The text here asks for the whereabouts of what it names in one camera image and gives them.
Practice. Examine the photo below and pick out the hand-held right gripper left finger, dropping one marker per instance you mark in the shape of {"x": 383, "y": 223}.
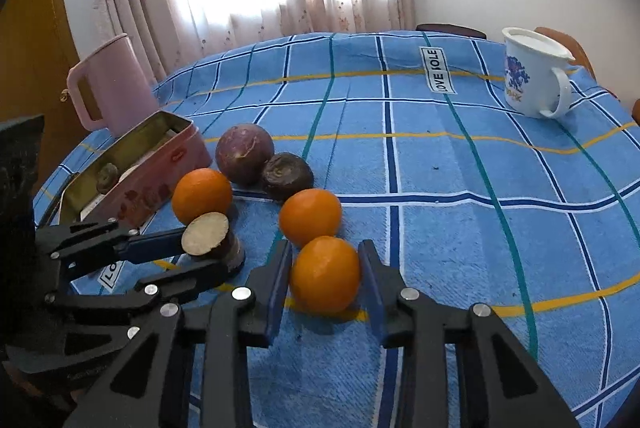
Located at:
{"x": 278, "y": 288}

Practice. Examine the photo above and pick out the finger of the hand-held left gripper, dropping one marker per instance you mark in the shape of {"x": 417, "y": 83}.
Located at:
{"x": 200, "y": 273}
{"x": 155, "y": 245}

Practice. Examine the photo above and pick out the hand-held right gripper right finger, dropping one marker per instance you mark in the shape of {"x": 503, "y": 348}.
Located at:
{"x": 371, "y": 288}

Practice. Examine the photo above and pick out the cut brown fruit half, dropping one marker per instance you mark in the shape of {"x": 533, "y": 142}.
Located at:
{"x": 205, "y": 234}

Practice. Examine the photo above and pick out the orange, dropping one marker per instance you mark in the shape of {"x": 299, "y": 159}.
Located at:
{"x": 310, "y": 218}
{"x": 202, "y": 193}
{"x": 325, "y": 275}

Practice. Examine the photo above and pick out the pink tin box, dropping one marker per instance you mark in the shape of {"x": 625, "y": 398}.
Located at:
{"x": 165, "y": 173}

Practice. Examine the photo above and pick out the round brown item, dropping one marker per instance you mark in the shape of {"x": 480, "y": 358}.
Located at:
{"x": 106, "y": 178}

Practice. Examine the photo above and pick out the blue plaid tablecloth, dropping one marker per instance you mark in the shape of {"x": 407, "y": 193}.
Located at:
{"x": 450, "y": 233}

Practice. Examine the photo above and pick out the wrinkled dark passion fruit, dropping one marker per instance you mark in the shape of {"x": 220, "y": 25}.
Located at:
{"x": 287, "y": 178}

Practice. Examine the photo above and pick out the smooth purple passion fruit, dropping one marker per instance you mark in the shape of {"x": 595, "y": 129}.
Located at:
{"x": 245, "y": 152}

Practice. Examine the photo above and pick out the yellow wooden door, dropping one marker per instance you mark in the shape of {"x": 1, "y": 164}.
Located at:
{"x": 35, "y": 57}

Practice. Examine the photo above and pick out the pink plastic mug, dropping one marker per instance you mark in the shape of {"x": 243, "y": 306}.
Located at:
{"x": 125, "y": 82}

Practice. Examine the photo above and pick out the white enamel mug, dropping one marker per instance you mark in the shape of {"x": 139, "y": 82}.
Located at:
{"x": 525, "y": 87}

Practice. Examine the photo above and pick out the dark chair back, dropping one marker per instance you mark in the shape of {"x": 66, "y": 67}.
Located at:
{"x": 450, "y": 30}

